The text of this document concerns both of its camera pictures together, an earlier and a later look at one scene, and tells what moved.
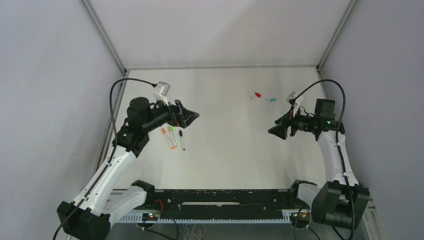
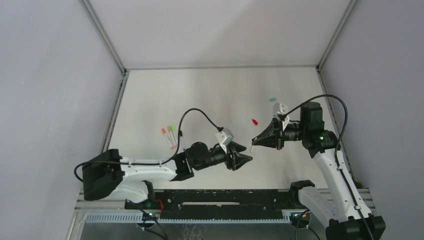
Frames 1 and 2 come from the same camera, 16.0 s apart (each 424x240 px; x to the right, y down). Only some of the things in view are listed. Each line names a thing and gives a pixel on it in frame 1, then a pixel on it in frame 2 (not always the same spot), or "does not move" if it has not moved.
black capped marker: x=171 y=137 does not move
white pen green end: x=176 y=137 does not move
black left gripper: x=178 y=112 to x=230 y=157
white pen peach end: x=169 y=141 does not move
